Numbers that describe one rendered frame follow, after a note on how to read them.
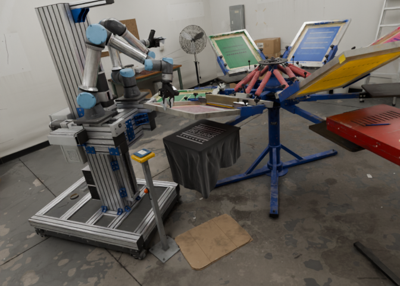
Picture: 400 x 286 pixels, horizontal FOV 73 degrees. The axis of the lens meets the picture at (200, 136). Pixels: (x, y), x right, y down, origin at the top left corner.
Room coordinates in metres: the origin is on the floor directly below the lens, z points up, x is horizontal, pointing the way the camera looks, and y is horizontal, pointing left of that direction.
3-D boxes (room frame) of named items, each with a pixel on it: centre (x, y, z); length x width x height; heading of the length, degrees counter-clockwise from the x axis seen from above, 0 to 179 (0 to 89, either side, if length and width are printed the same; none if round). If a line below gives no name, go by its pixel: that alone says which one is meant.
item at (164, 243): (1.80, 0.44, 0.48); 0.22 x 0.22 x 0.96; 42
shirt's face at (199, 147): (2.05, -0.02, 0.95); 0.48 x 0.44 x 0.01; 132
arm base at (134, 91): (2.39, 0.54, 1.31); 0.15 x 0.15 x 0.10
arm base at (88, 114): (1.93, 0.74, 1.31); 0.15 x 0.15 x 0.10
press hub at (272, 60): (2.80, -0.85, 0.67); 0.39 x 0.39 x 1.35
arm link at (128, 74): (2.39, 0.55, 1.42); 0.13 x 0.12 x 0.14; 42
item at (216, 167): (1.90, -0.16, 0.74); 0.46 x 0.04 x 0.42; 132
